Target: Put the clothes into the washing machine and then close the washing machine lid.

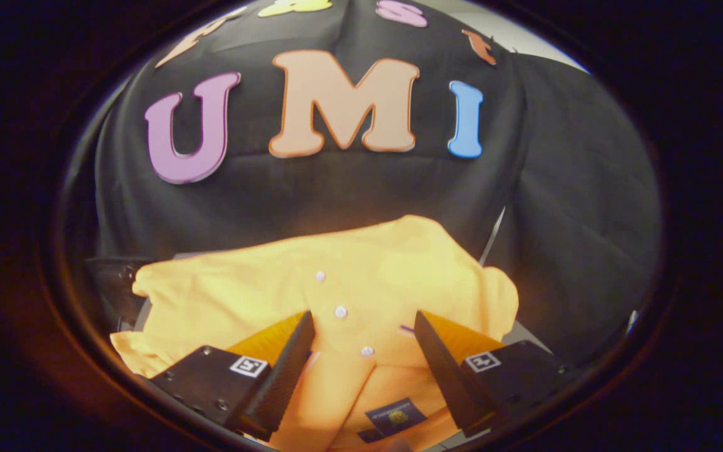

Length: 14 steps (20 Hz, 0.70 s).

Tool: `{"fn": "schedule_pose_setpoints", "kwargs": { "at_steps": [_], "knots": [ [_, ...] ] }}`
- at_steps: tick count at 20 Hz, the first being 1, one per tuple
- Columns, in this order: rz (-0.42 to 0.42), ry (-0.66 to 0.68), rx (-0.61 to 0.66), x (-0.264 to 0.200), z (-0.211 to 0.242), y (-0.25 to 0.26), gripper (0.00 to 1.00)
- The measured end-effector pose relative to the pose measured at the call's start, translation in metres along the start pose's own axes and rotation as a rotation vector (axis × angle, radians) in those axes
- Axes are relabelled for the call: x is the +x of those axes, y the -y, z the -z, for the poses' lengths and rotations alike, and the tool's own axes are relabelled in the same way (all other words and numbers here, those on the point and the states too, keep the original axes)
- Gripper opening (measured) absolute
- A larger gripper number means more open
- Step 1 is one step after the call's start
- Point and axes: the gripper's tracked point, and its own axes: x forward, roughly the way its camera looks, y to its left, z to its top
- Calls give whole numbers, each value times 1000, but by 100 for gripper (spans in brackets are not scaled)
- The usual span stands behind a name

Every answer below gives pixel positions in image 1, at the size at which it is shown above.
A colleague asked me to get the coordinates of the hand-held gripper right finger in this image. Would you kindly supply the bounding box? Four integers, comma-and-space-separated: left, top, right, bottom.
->
414, 310, 582, 439

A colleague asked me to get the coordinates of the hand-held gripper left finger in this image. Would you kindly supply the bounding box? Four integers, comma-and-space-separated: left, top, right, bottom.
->
148, 310, 316, 442

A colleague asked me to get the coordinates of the orange polo shirt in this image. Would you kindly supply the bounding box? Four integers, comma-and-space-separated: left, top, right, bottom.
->
109, 215, 520, 452

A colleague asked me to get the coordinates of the black backdrop cloth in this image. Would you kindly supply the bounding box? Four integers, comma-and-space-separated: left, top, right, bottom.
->
63, 0, 662, 371

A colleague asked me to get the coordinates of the beige cabinet with dark frame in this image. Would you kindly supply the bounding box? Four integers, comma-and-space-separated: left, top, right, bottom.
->
117, 248, 554, 451

